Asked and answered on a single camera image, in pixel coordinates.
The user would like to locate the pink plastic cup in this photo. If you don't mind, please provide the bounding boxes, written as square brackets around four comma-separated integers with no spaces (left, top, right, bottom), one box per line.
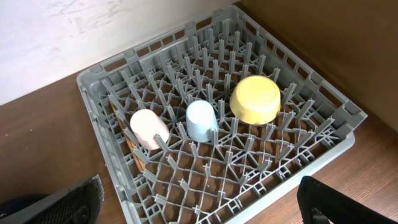
[130,109,170,150]

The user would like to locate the grey dishwasher rack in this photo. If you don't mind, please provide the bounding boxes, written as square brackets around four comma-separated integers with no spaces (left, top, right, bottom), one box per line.
[77,5,367,223]

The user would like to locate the light blue plastic cup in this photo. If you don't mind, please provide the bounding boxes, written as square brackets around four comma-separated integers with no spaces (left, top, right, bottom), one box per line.
[186,100,218,142]

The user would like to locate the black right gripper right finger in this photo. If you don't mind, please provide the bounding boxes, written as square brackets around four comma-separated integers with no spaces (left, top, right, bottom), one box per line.
[297,176,397,224]

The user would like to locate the yellow plastic bowl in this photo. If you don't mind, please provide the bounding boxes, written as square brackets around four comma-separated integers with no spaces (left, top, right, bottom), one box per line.
[229,75,281,124]

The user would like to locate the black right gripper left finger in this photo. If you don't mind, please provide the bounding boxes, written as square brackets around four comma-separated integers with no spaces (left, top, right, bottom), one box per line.
[1,174,104,224]

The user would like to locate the wooden chopstick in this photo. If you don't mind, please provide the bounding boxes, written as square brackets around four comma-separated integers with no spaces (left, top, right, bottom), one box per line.
[123,128,146,173]
[109,101,145,173]

